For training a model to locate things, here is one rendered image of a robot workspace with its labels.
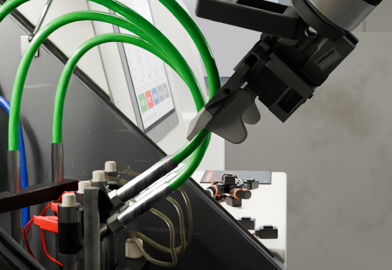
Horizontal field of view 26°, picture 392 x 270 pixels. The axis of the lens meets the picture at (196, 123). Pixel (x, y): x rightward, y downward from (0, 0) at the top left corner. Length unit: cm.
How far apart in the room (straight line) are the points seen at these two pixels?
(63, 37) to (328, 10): 60
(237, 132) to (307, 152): 266
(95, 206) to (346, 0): 33
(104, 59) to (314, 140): 231
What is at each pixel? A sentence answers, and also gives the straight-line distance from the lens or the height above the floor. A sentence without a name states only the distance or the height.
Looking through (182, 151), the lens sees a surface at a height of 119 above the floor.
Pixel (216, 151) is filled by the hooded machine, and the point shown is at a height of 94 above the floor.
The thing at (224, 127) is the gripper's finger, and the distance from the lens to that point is 95.
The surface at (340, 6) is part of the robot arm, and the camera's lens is 88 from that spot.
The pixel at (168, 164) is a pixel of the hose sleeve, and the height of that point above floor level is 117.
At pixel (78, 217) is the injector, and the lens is 103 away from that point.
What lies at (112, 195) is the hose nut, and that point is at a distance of 101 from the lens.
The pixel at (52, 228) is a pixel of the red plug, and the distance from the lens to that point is 105.
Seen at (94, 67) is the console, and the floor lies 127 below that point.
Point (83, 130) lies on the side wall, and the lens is 134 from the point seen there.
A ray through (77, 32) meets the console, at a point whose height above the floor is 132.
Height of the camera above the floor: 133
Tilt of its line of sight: 7 degrees down
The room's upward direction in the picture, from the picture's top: straight up
